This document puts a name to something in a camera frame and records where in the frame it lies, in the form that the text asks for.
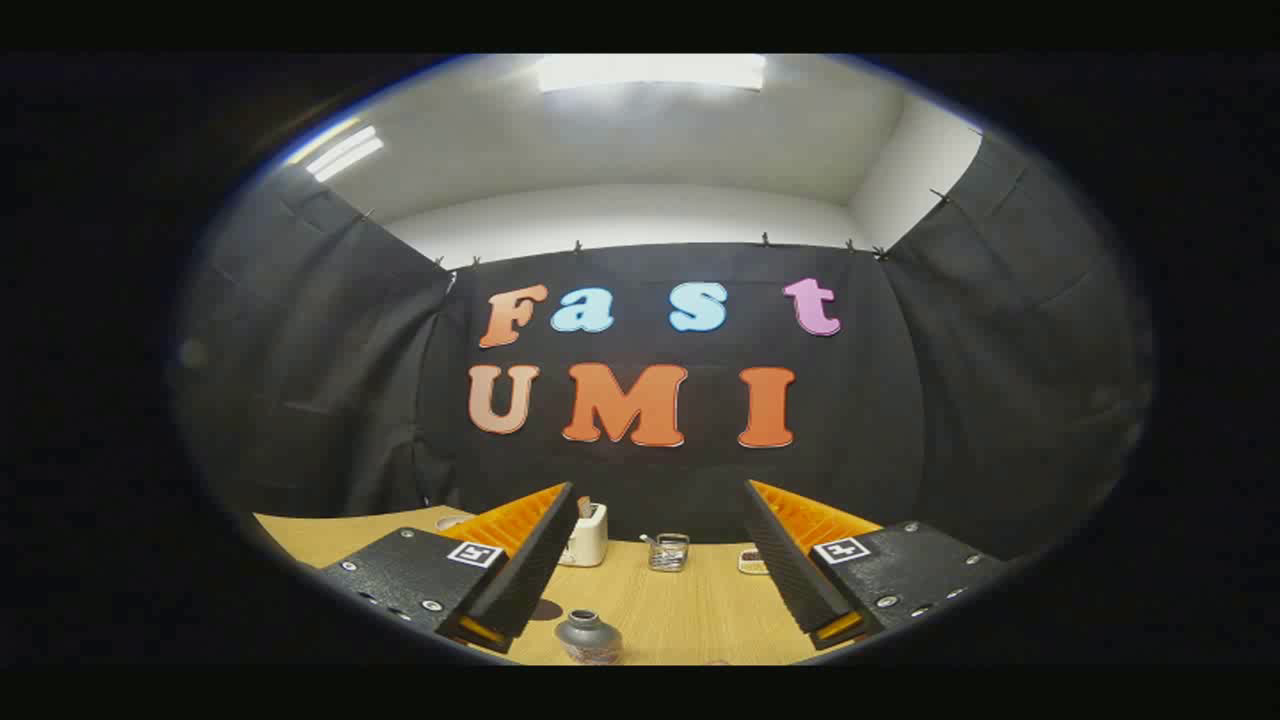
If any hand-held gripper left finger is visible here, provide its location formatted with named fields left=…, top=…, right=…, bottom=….
left=318, top=481, right=581, bottom=656

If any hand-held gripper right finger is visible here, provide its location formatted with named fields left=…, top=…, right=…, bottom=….
left=742, top=479, right=1006, bottom=652

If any silver juice bottle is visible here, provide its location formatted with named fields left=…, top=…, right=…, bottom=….
left=555, top=609, right=623, bottom=666

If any white toaster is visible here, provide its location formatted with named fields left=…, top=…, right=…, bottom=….
left=559, top=501, right=609, bottom=568

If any wooden table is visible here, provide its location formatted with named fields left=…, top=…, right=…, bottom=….
left=252, top=505, right=883, bottom=666

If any black backdrop cloth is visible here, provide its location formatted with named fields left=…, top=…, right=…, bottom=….
left=170, top=130, right=1156, bottom=561

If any small ceiling light panel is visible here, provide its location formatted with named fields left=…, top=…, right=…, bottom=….
left=288, top=118, right=386, bottom=184

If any large ceiling light panel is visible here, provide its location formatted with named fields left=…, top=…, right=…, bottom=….
left=535, top=55, right=769, bottom=94

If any metal wire holder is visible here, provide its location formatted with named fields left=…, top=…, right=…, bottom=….
left=640, top=532, right=691, bottom=573

